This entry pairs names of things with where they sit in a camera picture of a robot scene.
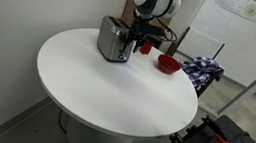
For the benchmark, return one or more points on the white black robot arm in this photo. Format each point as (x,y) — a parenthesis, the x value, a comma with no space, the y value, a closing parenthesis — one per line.
(156,0)

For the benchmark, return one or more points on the grey metal diagonal pole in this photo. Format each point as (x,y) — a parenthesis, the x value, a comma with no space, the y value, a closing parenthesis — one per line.
(254,84)

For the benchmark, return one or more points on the red cup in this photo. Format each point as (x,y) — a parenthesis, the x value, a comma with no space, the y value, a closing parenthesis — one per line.
(146,47)

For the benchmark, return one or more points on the red bowl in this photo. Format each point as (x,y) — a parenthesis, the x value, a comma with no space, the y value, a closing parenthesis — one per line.
(168,64)

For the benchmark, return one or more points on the silver toaster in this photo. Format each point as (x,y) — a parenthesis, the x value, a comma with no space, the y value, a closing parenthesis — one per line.
(112,40)

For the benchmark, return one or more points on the blue white checkered cloth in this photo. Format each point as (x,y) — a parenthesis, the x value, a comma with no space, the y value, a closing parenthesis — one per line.
(202,68)

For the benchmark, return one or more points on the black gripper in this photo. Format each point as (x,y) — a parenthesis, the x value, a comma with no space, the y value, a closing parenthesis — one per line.
(137,32)

